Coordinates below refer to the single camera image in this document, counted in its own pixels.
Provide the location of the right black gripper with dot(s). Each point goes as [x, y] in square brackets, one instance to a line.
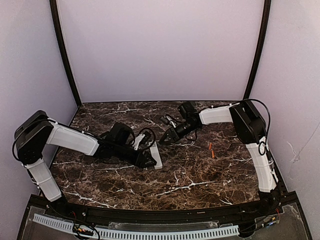
[172, 132]

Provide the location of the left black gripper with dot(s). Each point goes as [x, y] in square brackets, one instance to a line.
[139, 158]

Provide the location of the white remote control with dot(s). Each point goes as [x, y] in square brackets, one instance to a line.
[154, 151]

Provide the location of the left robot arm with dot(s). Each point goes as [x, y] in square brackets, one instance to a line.
[39, 131]

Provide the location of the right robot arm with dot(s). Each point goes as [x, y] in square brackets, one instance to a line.
[250, 128]

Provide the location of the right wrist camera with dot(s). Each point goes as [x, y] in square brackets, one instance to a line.
[169, 120]

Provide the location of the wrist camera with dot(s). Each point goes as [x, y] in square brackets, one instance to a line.
[141, 139]
[169, 120]

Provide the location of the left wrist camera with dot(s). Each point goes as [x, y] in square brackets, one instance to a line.
[141, 139]

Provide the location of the black front rail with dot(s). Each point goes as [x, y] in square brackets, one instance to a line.
[241, 214]

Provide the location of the white slotted cable duct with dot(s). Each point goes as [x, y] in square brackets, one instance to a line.
[127, 231]

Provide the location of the right black frame post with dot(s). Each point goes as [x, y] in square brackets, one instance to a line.
[259, 48]

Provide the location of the black frame post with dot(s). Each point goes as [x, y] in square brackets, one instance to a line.
[259, 48]
[63, 52]

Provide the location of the left black frame post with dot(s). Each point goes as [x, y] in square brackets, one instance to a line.
[63, 52]

